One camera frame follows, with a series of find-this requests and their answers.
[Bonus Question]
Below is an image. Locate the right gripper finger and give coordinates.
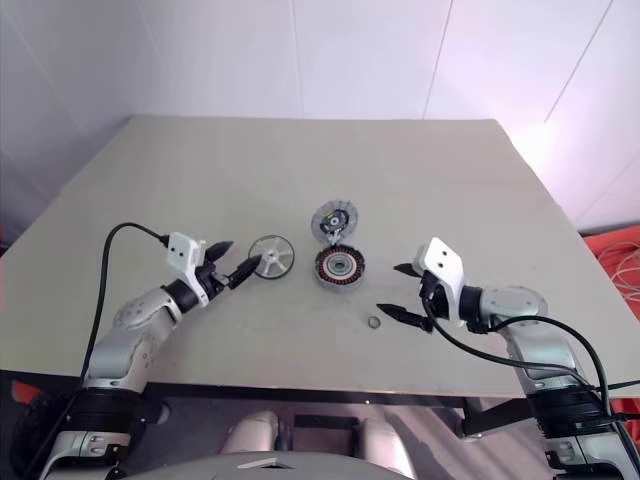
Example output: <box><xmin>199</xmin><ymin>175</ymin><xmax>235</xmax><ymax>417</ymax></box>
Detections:
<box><xmin>392</xmin><ymin>262</ymin><xmax>426</xmax><ymax>282</ymax></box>
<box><xmin>375</xmin><ymin>302</ymin><xmax>434</xmax><ymax>333</ymax></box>

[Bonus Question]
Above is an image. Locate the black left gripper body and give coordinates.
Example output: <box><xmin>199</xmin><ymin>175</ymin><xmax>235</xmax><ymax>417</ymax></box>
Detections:
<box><xmin>197</xmin><ymin>257</ymin><xmax>233</xmax><ymax>304</ymax></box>

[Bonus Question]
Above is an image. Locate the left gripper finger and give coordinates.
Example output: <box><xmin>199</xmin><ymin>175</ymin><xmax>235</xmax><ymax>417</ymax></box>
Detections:
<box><xmin>205</xmin><ymin>240</ymin><xmax>235</xmax><ymax>264</ymax></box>
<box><xmin>226</xmin><ymin>255</ymin><xmax>263</xmax><ymax>292</ymax></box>

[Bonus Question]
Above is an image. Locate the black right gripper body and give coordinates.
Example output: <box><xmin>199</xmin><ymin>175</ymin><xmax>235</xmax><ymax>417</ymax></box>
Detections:
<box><xmin>418</xmin><ymin>272</ymin><xmax>458</xmax><ymax>322</ymax></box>

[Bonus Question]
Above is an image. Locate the motor stator base with windings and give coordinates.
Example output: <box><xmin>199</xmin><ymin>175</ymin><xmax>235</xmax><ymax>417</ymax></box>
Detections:
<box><xmin>313</xmin><ymin>246</ymin><xmax>369</xmax><ymax>290</ymax></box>

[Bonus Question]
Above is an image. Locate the grey rounded shape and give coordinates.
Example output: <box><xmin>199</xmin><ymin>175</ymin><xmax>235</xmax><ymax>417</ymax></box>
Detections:
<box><xmin>222</xmin><ymin>409</ymin><xmax>281</xmax><ymax>457</ymax></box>
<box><xmin>359</xmin><ymin>417</ymin><xmax>417</xmax><ymax>476</ymax></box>

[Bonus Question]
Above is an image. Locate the orange object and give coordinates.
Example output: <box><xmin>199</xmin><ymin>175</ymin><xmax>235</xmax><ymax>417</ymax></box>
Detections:
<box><xmin>579</xmin><ymin>227</ymin><xmax>640</xmax><ymax>401</ymax></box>

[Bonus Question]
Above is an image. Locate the grey robot torso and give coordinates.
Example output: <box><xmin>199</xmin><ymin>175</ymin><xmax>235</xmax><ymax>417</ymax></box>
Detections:
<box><xmin>119</xmin><ymin>448</ymin><xmax>401</xmax><ymax>480</ymax></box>

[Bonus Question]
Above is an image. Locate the small red object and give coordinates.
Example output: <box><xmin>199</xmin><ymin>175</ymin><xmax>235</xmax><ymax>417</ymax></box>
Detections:
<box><xmin>8</xmin><ymin>379</ymin><xmax>42</xmax><ymax>402</ymax></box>

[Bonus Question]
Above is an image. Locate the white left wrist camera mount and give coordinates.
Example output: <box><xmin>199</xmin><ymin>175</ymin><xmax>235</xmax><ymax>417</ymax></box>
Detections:
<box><xmin>166</xmin><ymin>231</ymin><xmax>210</xmax><ymax>306</ymax></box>

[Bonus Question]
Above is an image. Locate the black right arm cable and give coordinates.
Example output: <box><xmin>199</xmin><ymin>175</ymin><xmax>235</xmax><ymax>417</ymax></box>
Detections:
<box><xmin>420</xmin><ymin>294</ymin><xmax>640</xmax><ymax>426</ymax></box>

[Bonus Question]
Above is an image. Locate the black table frame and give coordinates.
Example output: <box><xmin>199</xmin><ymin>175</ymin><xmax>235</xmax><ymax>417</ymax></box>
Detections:
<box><xmin>144</xmin><ymin>382</ymin><xmax>541</xmax><ymax>442</ymax></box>

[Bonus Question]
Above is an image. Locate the white cord bundle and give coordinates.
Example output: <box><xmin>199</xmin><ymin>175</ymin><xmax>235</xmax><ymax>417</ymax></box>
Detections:
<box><xmin>598</xmin><ymin>242</ymin><xmax>640</xmax><ymax>304</ymax></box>

